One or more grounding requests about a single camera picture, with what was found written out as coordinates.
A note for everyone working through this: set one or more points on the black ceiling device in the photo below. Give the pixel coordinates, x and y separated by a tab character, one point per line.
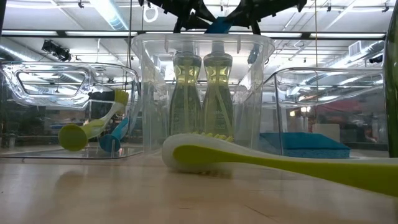
57	51

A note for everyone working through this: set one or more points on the shallow clear plastic bin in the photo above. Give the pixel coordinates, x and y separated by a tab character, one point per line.
278	109

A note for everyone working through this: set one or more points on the ceiling air vent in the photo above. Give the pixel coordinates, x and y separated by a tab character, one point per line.
354	48

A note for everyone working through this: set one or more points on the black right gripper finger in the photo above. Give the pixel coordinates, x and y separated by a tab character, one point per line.
238	9
241	20

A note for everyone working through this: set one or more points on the tall clear plastic bin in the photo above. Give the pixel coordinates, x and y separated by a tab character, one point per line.
146	93

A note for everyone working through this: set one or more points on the blue dish brush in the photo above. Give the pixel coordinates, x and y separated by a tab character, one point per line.
109	143

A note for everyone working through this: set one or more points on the silver ceiling duct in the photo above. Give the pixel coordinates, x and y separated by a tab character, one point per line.
109	14

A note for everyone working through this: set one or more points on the green dish brush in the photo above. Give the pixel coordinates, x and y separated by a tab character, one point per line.
248	158
73	137

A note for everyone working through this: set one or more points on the long ceiling light bar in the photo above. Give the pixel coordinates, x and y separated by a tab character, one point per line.
99	33

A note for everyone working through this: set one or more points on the grey ceiling duct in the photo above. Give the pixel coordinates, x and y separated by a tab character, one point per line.
370	48

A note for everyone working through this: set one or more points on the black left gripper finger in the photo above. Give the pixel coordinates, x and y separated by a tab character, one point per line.
200	22
206	11

